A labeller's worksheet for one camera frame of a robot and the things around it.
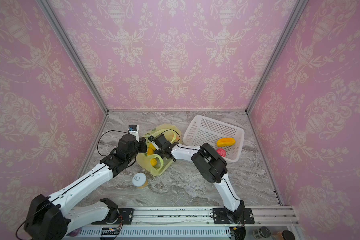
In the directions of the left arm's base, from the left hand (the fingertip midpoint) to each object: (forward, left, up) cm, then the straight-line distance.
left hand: (145, 138), depth 82 cm
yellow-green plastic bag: (-7, +2, -11) cm, 13 cm away
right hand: (+5, -6, -17) cm, 19 cm away
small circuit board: (-40, +15, -22) cm, 48 cm away
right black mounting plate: (-34, -39, -17) cm, 54 cm away
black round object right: (-41, -65, -8) cm, 77 cm away
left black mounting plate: (-35, +7, -18) cm, 40 cm away
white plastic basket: (-2, -51, -9) cm, 52 cm away
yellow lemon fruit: (-8, -4, -13) cm, 15 cm away
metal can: (-40, -54, -8) cm, 68 cm away
